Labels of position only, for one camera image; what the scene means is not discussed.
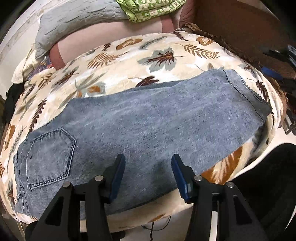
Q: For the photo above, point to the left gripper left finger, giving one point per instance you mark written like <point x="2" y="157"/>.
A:
<point x="78" y="212"/>

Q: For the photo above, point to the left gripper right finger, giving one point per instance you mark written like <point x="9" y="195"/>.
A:
<point x="235" y="219"/>

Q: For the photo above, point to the blue denim jeans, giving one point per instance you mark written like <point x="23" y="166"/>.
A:
<point x="202" y="119"/>

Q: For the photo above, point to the black cloth bundle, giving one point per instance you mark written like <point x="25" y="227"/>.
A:
<point x="12" y="97"/>

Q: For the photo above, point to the leaf print cream blanket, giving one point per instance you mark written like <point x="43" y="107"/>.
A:
<point x="125" y="64"/>

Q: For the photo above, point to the brown cardboard box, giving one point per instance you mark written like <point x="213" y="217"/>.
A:
<point x="247" y="29"/>

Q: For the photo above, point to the grey quilted pillow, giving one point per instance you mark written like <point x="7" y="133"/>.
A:
<point x="71" y="16"/>

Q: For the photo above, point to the green patterned folded blanket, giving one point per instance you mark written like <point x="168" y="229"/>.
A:
<point x="142" y="10"/>

